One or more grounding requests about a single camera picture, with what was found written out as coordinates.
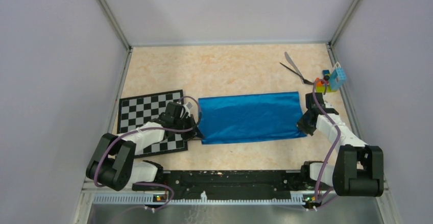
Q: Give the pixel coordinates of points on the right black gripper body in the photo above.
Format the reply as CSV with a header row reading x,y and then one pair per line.
x,y
307,127

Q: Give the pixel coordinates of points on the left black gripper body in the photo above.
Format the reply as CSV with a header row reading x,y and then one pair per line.
x,y
185,122

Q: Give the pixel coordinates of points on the blue satin napkin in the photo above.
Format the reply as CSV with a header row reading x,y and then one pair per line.
x,y
250,118

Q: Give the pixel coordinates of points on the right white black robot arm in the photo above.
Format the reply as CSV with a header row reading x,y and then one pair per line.
x,y
358,170

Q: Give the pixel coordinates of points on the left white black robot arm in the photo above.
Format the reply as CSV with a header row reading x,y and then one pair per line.
x,y
111,164

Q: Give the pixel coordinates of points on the colourful toy block set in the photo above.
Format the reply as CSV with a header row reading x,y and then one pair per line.
x,y
334,79

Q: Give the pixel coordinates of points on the black white checkerboard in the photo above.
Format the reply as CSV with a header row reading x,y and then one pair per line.
x,y
135,111

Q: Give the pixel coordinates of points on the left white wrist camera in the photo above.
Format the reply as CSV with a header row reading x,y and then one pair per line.
x,y
187,108

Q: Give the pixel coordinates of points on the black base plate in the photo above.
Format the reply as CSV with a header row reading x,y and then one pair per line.
x,y
236,184

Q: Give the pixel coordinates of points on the aluminium front rail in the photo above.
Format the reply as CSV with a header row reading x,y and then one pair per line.
x,y
140,204

